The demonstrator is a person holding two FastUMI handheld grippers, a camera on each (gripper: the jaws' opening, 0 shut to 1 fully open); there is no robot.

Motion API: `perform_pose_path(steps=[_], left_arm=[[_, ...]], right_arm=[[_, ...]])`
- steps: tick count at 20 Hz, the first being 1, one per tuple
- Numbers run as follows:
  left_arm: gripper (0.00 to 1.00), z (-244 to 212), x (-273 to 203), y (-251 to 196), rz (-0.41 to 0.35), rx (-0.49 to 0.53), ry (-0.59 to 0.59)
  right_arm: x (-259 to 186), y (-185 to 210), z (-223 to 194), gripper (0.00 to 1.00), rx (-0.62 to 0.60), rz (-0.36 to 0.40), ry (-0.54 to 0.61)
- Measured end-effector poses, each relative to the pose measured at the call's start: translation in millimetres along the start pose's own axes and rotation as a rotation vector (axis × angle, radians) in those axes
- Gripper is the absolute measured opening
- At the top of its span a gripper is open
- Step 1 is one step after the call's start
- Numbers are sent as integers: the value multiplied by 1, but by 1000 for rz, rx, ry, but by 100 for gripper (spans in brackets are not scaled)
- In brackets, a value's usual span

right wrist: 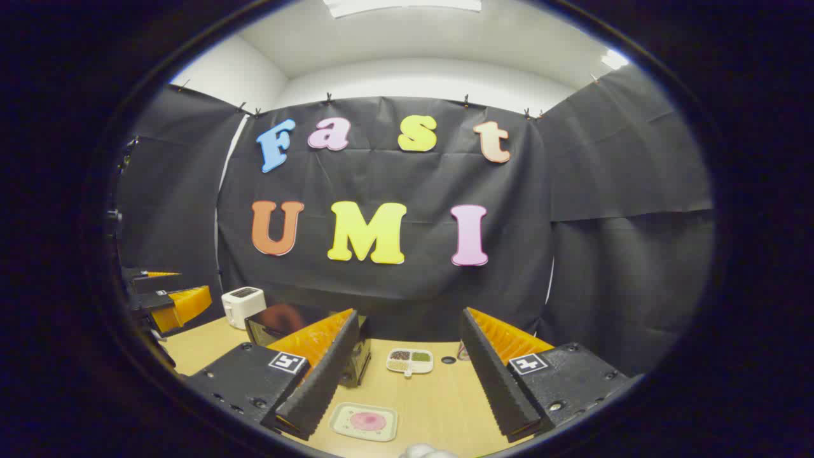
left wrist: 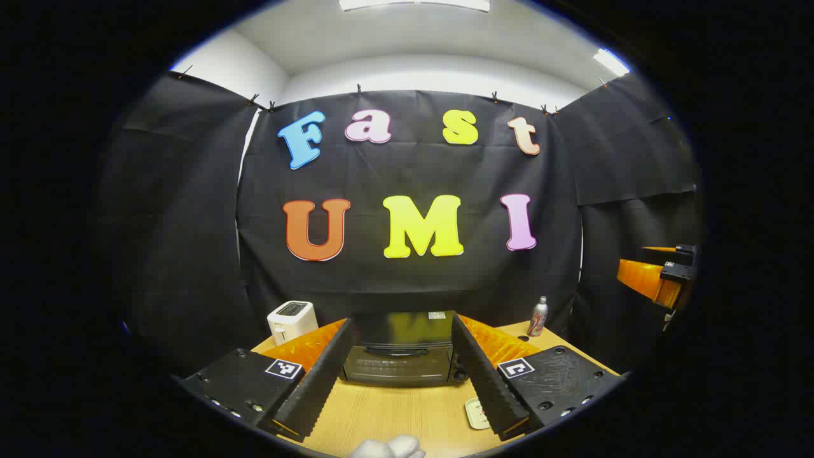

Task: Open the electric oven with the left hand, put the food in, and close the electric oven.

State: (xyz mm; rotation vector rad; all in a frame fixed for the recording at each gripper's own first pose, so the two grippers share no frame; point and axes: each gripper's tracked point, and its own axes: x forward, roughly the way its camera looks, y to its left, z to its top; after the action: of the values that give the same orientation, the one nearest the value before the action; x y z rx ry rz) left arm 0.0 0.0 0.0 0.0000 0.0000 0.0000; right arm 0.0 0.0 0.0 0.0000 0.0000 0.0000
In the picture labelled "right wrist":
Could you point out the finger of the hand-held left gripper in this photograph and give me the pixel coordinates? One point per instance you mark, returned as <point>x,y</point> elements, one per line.
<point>152,283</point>
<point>184,305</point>

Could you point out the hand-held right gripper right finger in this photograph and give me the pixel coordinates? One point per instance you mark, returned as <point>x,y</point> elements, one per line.
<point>496,388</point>

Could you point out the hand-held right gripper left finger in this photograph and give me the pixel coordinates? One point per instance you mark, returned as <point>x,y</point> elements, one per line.
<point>327,381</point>

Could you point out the pale green food tray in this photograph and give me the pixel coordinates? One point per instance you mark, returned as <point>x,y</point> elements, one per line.
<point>346,429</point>

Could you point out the pink meat slice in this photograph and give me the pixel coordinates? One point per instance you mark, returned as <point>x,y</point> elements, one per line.
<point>366,420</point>

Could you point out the black electric oven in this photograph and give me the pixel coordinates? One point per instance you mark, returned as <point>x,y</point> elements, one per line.
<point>280,321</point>

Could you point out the silver bottle with red label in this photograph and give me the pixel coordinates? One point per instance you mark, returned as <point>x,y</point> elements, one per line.
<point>463,353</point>

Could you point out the white toaster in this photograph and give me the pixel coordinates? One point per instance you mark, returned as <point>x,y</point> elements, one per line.
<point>243,305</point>

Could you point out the white divided plate with beans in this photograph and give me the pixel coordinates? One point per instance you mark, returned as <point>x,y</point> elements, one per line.
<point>410,361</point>

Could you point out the black backdrop cloth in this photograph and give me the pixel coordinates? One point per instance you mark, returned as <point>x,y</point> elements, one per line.
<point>381,178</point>

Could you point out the ceiling light panel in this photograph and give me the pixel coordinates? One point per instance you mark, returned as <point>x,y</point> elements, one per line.
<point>613,59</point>
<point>400,5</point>

